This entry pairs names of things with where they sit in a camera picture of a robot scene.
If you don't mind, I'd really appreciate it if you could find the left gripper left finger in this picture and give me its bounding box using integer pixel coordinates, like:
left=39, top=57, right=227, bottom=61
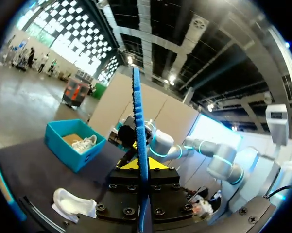
left=95, top=158, right=141, bottom=223

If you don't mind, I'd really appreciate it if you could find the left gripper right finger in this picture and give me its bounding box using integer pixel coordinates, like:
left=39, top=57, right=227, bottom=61
left=148, top=156, right=194, bottom=224

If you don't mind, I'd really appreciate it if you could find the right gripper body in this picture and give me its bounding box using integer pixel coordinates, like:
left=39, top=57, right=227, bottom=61
left=117, top=124, right=137, bottom=149

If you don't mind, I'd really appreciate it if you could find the blue and black insole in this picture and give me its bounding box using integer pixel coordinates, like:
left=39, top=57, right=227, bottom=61
left=131, top=67, right=153, bottom=233

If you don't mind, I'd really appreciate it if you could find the white shoe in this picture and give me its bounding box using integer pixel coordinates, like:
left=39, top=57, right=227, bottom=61
left=51, top=187, right=98, bottom=224
left=71, top=134, right=98, bottom=154

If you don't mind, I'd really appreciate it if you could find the brown cardboard sheet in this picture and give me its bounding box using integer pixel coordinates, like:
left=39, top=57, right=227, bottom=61
left=62, top=133, right=84, bottom=146

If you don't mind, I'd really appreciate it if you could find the teal box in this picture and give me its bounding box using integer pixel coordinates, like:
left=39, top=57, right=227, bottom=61
left=0, top=130, right=28, bottom=223
left=44, top=119, right=107, bottom=174

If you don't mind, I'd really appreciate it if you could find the person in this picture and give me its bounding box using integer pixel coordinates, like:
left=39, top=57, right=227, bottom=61
left=37, top=53, right=49, bottom=74
left=48, top=59, right=58, bottom=76
left=27, top=47, right=36, bottom=69

